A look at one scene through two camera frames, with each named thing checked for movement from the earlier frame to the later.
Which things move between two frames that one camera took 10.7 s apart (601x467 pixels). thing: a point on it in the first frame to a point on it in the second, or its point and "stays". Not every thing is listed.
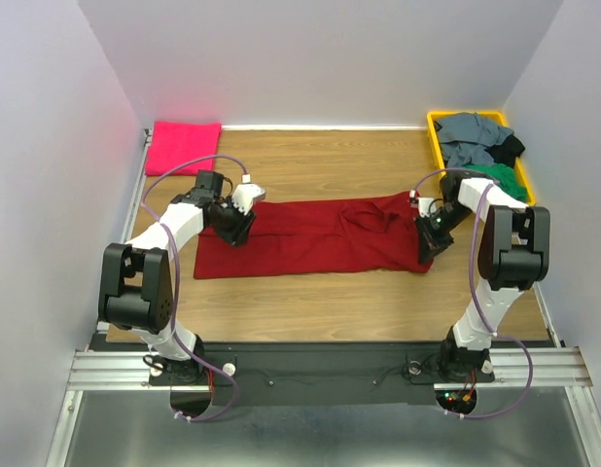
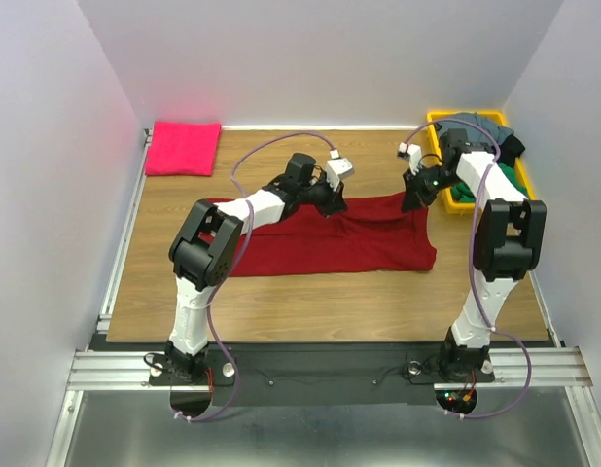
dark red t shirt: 319,236 stays
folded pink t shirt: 174,142 stays
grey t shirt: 465,138 stays
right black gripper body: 438,225 to 426,184
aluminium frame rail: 100,368 stays
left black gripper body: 231,224 to 320,195
